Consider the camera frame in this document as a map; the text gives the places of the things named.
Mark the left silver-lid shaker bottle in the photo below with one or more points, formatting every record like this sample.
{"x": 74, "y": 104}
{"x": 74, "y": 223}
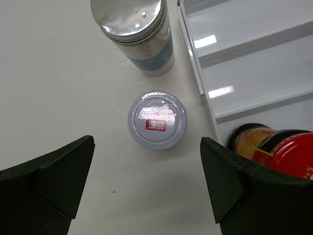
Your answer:
{"x": 140, "y": 29}

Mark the red-lid sauce jar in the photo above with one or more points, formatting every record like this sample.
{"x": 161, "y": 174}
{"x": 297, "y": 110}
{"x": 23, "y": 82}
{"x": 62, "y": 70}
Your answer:
{"x": 289, "y": 151}

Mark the left white-lid small jar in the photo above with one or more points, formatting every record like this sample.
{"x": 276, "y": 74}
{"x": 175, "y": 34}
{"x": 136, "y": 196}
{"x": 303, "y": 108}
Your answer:
{"x": 157, "y": 120}

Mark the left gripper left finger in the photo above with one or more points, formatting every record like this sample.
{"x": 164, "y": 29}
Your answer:
{"x": 42, "y": 196}

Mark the white plastic organizer tray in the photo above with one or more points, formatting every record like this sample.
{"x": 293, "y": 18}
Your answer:
{"x": 253, "y": 61}

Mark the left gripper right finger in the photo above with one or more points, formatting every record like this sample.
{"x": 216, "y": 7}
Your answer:
{"x": 250, "y": 199}

